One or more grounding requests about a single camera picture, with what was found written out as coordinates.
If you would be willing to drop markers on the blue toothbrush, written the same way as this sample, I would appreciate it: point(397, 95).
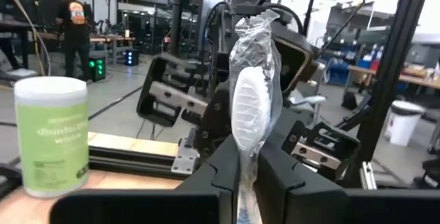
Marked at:
point(251, 114)

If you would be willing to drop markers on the computer tower blue lights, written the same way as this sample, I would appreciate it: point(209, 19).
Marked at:
point(132, 57)

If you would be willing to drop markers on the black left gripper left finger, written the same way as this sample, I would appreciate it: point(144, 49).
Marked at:
point(227, 182)

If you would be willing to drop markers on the computer tower green lights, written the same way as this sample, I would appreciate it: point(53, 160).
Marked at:
point(98, 69)

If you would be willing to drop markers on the person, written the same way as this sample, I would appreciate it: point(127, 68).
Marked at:
point(74, 28)

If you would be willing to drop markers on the wooden workbench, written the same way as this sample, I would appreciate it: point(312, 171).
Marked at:
point(113, 39)
point(412, 79)

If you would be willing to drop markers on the white trash bin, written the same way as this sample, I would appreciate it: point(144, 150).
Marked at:
point(404, 124)

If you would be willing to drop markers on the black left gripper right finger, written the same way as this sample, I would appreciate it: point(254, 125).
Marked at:
point(282, 196)

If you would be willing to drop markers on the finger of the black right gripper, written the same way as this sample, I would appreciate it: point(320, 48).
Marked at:
point(214, 124)
point(280, 128)

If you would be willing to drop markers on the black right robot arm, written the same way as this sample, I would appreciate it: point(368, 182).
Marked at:
point(220, 38)

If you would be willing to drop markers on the green disinfecting wipes canister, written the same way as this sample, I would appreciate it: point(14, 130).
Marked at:
point(51, 138)

